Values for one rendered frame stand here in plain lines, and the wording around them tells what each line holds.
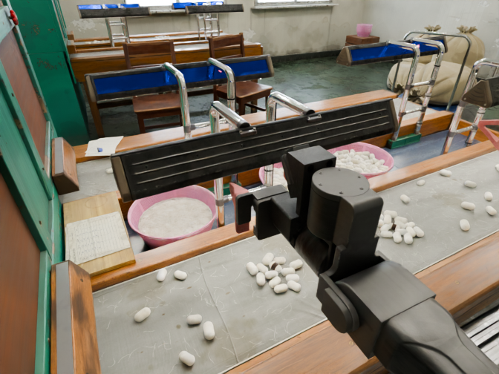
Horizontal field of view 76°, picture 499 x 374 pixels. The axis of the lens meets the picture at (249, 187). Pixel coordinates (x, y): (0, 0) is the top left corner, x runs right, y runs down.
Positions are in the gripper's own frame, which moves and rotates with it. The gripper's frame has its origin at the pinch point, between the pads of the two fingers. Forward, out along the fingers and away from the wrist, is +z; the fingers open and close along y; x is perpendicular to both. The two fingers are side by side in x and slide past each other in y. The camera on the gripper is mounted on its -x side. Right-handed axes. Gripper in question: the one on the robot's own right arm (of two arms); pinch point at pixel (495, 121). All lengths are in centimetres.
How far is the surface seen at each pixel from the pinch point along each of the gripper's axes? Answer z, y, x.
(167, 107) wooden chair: 218, 33, 58
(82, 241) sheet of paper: 35, 93, 29
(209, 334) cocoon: -2, 72, 31
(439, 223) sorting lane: 3.7, -1.3, 33.2
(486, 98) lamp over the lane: 12.5, -16.2, 0.5
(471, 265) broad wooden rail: -12.0, 8.7, 30.9
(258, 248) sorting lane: 17, 51, 33
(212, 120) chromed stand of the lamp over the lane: 28, 58, 0
